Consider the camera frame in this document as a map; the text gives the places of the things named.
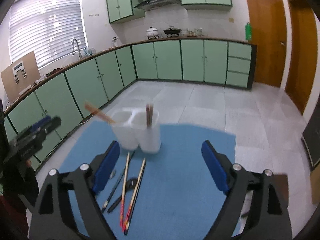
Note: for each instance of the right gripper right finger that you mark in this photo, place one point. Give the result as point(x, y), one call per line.
point(227, 177)

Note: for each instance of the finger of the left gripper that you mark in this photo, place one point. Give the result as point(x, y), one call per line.
point(54, 123)
point(37, 125)

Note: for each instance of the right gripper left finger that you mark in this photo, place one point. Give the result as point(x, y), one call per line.
point(53, 216)

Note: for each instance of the plain wooden chopstick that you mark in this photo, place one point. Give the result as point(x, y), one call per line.
point(97, 112)

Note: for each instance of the dark-tipped wooden chopstick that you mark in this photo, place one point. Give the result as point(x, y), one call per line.
point(113, 190)

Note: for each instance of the wooden chopstick bundle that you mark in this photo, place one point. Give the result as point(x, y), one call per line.
point(125, 233)
point(126, 223)

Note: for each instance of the silver metal spoon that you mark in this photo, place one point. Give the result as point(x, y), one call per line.
point(113, 173)

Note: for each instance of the green lower kitchen cabinets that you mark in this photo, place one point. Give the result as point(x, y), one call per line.
point(100, 78)

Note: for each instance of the cardboard box with printing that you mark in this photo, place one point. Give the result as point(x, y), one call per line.
point(20, 76)

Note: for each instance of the cardboard box at right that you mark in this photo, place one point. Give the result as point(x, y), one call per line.
point(315, 184)

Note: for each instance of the chrome sink faucet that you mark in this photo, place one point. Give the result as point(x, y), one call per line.
point(76, 48)

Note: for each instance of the white double utensil holder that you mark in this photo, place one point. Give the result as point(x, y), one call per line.
point(132, 132)

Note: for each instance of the black glass cabinet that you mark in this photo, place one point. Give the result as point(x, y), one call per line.
point(310, 137)

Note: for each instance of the white window blinds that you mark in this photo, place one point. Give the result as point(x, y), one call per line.
point(49, 28)

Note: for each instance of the white cooking pot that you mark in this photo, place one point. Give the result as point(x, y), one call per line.
point(152, 33)

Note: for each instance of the brown wooden door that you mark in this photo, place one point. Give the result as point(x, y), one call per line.
point(269, 34)
point(303, 53)

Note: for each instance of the black wok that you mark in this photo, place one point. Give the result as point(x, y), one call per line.
point(172, 32)

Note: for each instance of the black range hood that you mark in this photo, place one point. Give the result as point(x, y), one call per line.
point(154, 4)

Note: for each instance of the green bottle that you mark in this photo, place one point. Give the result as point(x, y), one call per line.
point(248, 32)

